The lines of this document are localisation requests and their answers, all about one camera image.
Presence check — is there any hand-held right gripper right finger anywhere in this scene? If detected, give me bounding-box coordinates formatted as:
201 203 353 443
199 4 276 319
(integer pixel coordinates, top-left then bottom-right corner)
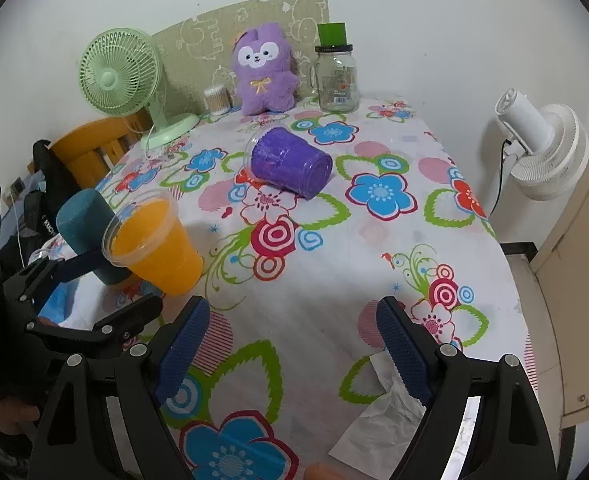
376 296 558 480

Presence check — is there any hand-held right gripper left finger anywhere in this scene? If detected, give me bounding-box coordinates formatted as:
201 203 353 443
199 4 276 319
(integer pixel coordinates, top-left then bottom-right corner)
27 296 211 480

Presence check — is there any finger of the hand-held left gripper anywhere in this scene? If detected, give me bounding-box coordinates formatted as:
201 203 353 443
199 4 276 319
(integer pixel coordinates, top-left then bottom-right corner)
22 292 164 361
3 249 112 307

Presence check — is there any orange plastic cup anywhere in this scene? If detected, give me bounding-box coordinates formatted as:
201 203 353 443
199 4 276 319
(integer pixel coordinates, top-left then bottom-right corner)
102 191 206 297

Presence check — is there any purple plastic cup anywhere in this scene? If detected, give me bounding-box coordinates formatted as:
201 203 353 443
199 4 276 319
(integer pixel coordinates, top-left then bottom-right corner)
244 126 334 200

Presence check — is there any dark teal cup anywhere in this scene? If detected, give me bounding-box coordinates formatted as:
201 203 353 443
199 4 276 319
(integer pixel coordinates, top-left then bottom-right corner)
56 189 142 287

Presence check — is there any green cup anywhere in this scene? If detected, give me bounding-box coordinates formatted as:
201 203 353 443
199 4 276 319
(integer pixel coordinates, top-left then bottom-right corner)
317 22 348 48

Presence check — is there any person's left hand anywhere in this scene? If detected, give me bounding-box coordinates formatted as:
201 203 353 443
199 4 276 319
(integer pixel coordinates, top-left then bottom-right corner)
0 400 42 437

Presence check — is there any blue cloth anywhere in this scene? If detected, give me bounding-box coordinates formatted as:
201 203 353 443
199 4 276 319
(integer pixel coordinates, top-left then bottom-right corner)
39 282 82 323

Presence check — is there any white tissue paper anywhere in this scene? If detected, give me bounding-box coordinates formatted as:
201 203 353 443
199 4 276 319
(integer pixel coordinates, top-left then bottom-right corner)
329 350 428 462

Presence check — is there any black bag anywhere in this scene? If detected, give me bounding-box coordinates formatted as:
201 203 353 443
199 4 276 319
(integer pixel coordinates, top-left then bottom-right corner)
27 140 110 261

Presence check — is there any floral tablecloth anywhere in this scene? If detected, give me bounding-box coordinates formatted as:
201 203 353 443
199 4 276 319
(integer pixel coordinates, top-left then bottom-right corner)
39 95 538 480

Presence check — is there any orange wooden chair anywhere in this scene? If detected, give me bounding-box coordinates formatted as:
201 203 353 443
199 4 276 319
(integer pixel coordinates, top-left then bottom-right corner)
49 112 148 173

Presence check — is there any green desk fan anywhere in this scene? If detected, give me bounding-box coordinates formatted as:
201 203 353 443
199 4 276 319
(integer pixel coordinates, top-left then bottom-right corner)
78 26 201 151

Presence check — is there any beige wooden door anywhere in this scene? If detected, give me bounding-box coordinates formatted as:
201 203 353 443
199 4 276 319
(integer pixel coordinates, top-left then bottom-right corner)
527 50 589 431

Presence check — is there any cotton swab container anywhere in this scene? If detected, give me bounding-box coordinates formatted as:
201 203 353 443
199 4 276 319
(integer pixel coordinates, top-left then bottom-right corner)
203 83 234 113

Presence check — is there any white circulator fan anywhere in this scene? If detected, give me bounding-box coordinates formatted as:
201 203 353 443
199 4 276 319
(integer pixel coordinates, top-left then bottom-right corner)
495 87 589 202

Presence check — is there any purple plush toy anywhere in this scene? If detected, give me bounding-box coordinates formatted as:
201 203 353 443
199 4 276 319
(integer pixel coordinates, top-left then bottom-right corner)
231 22 301 117

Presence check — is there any glass jar mug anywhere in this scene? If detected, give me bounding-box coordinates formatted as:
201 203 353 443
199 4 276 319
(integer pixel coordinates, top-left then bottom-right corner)
302 44 360 113

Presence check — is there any black fan cable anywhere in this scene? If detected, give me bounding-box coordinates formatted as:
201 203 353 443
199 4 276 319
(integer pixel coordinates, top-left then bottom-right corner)
489 137 518 216

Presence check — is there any green patterned wall sheet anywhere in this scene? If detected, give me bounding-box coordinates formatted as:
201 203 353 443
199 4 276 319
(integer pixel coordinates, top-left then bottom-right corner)
149 0 331 116

